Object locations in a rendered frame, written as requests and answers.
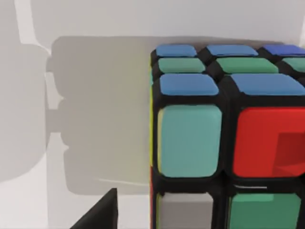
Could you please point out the multicoloured puzzle cube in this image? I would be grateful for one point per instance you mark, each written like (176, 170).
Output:
(226, 138)

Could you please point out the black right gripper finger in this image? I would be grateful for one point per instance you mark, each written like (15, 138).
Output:
(104, 212)

